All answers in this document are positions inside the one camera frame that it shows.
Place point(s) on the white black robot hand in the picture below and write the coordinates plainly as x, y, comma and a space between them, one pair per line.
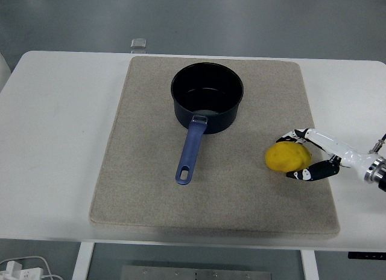
346, 150

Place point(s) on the black control box under table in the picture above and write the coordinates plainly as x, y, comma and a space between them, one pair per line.
366, 255

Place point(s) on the white table leg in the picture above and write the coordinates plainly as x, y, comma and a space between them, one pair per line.
309, 266
82, 262

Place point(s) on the beige fabric mat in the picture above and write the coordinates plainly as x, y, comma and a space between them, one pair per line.
229, 195

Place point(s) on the grey metal plate with screws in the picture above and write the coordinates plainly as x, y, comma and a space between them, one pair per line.
196, 274

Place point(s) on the small clear square floor plate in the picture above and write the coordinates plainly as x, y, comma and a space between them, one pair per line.
138, 43

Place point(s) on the white power strip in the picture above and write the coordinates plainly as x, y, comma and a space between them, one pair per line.
21, 273

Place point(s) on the person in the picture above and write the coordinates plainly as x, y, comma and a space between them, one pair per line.
3, 65

